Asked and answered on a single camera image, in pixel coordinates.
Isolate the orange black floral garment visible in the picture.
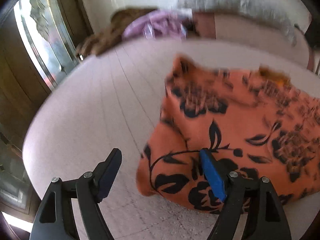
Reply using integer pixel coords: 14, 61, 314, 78
136, 56, 319, 214

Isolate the pink quilted mattress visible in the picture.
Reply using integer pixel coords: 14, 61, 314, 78
23, 38, 319, 239

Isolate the pink bolster cushion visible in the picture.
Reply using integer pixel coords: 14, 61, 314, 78
193, 12, 315, 72

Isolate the brown garment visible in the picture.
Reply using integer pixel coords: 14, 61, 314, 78
75, 7, 158, 58

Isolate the purple floral cloth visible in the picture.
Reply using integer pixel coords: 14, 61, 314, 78
122, 9, 193, 40

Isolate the stained glass door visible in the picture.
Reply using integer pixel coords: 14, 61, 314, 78
0, 0, 96, 223

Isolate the grey quilted pillow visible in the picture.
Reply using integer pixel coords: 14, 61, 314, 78
176, 0, 312, 45

